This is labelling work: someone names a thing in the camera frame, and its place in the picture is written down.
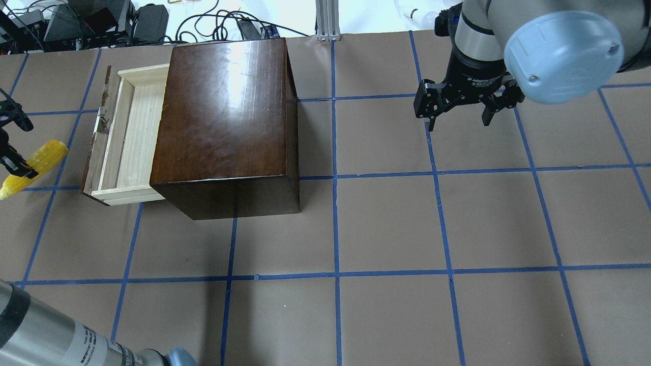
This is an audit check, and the aluminium frame post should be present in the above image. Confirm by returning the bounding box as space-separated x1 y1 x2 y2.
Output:
315 0 341 41

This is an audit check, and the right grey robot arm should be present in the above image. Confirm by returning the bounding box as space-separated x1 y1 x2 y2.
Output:
413 1 649 131

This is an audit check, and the yellow corn cob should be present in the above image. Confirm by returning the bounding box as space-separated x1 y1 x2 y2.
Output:
1 140 68 200

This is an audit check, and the dark brown wooden drawer cabinet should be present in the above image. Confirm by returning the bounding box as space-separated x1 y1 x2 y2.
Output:
150 39 300 220

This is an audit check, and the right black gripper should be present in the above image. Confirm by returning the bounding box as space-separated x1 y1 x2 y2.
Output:
413 53 525 132

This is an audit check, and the light wood drawer box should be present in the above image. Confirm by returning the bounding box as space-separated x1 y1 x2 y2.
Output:
80 64 169 206

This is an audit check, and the black power adapter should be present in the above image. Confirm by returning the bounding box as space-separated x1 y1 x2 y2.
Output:
132 3 169 43

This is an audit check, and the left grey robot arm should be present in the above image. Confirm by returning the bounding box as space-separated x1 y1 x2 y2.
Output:
1 131 197 365

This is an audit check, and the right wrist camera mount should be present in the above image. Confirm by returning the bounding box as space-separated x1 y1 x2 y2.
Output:
434 3 462 37

